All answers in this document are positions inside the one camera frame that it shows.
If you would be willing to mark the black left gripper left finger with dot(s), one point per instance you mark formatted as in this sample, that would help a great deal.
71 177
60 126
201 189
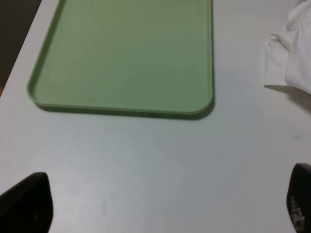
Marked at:
27 207

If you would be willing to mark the light green plastic tray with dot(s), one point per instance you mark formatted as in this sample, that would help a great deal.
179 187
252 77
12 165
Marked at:
145 57

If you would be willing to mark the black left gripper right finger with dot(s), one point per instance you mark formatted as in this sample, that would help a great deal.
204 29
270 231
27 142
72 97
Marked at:
298 198

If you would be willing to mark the white short sleeve t-shirt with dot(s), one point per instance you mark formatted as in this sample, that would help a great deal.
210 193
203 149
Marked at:
288 52

